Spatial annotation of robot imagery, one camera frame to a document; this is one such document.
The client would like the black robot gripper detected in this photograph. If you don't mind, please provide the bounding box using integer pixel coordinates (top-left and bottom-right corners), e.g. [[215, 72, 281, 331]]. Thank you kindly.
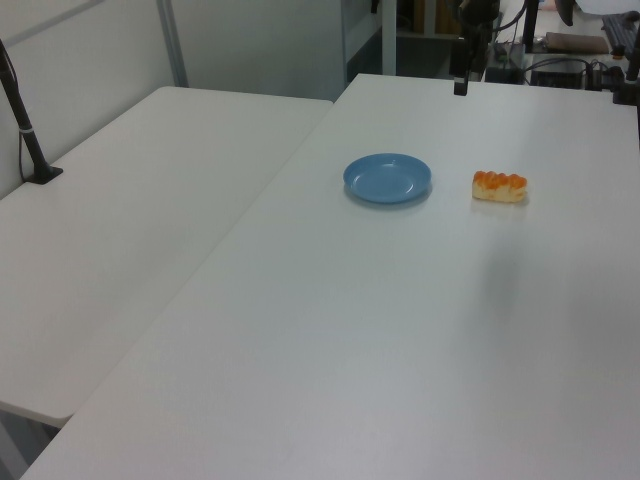
[[452, 0, 503, 97]]

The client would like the orange glazed bread roll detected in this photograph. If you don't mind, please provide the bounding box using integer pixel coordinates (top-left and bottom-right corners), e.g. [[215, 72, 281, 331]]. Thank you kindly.
[[471, 169, 530, 205]]

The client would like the blue plastic plate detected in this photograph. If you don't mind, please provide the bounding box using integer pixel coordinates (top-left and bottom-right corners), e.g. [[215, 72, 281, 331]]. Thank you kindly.
[[342, 153, 433, 204]]

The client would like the black vertical monitor pole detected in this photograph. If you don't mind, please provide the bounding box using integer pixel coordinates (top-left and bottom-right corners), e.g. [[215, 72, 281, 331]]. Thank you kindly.
[[521, 0, 541, 53]]

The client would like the black electronics box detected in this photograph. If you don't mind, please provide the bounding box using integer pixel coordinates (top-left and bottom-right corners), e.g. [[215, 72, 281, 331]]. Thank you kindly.
[[528, 59, 587, 89]]

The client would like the brown wrist rest pad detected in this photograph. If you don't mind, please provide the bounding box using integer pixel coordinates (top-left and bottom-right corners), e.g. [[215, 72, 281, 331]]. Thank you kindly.
[[543, 31, 612, 54]]

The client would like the black computer keyboard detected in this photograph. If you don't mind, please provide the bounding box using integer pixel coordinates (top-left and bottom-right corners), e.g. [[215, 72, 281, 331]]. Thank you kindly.
[[601, 14, 640, 47]]

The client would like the black clamp stand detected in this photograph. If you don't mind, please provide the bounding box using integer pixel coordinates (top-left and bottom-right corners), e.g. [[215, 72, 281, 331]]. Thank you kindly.
[[611, 0, 640, 107]]

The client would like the white folding side table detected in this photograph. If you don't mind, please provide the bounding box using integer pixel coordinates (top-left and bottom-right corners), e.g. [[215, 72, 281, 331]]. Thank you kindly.
[[0, 85, 335, 429]]

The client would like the grey metal shelf post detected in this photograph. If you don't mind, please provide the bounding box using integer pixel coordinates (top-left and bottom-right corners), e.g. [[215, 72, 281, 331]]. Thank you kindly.
[[381, 0, 399, 77]]

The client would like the grey metal frame post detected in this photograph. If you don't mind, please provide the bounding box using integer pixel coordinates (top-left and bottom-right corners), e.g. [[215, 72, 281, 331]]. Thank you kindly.
[[156, 0, 190, 89]]

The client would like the black camera pole with base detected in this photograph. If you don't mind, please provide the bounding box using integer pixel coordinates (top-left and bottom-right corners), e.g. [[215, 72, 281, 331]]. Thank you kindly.
[[0, 38, 65, 187]]

